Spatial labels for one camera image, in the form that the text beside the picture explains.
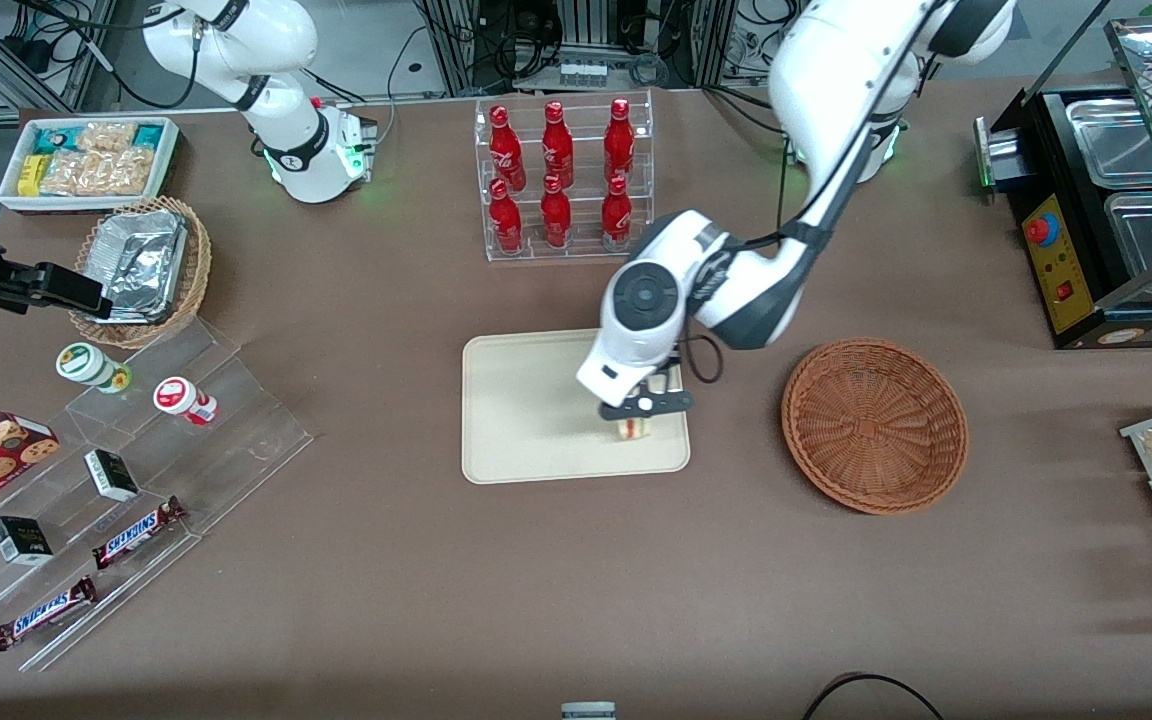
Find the tan wicker basket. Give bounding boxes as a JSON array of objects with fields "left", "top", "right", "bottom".
[{"left": 69, "top": 195, "right": 213, "bottom": 349}]

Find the beige plastic tray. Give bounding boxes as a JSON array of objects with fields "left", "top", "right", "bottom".
[{"left": 462, "top": 324, "right": 691, "bottom": 486}]

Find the white rectangular snack tray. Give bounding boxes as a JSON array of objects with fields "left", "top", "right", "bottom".
[{"left": 0, "top": 116, "right": 182, "bottom": 216}]

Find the brown wicker basket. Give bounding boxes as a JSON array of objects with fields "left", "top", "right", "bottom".
[{"left": 781, "top": 338, "right": 969, "bottom": 516}]

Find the aluminium foil container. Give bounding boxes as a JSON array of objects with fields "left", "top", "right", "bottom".
[{"left": 81, "top": 208, "right": 189, "bottom": 326}]

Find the green lid yogurt bottle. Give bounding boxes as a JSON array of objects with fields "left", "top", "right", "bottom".
[{"left": 56, "top": 342, "right": 133, "bottom": 395}]

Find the clear cracker bag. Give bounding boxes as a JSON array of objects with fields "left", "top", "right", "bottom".
[
  {"left": 41, "top": 150, "right": 103, "bottom": 198},
  {"left": 96, "top": 148, "right": 158, "bottom": 197},
  {"left": 78, "top": 122, "right": 138, "bottom": 154}
]

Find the yellow snack packet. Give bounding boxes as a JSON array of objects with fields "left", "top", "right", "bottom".
[{"left": 16, "top": 153, "right": 53, "bottom": 198}]

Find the red lid yogurt bottle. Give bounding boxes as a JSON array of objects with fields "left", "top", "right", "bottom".
[{"left": 153, "top": 376, "right": 219, "bottom": 427}]

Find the clear acrylic bottle rack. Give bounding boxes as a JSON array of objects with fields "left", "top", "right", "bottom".
[{"left": 474, "top": 90, "right": 655, "bottom": 263}]

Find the red cola bottle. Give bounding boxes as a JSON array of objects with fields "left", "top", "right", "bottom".
[
  {"left": 489, "top": 104, "right": 528, "bottom": 193},
  {"left": 603, "top": 97, "right": 636, "bottom": 184},
  {"left": 601, "top": 175, "right": 633, "bottom": 251},
  {"left": 488, "top": 178, "right": 525, "bottom": 255},
  {"left": 540, "top": 174, "right": 573, "bottom": 249},
  {"left": 541, "top": 100, "right": 575, "bottom": 189}
]

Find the small black carton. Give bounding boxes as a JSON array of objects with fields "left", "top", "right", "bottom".
[
  {"left": 0, "top": 515, "right": 54, "bottom": 567},
  {"left": 83, "top": 449, "right": 141, "bottom": 503}
]

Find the clear acrylic stepped stand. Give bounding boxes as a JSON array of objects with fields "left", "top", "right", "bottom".
[{"left": 0, "top": 318, "right": 315, "bottom": 673}]

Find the Snickers chocolate bar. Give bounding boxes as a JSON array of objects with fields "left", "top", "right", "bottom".
[
  {"left": 91, "top": 496, "right": 187, "bottom": 571},
  {"left": 0, "top": 575, "right": 99, "bottom": 653}
]

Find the black food warmer cabinet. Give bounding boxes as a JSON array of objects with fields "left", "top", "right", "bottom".
[{"left": 974, "top": 0, "right": 1152, "bottom": 351}]

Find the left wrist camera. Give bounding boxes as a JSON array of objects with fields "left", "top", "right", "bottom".
[{"left": 598, "top": 385, "right": 695, "bottom": 422}]

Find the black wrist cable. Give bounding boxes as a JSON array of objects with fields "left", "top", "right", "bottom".
[{"left": 681, "top": 0, "right": 947, "bottom": 387}]

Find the black looped cable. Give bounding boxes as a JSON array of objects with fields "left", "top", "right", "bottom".
[{"left": 801, "top": 672, "right": 947, "bottom": 720}]

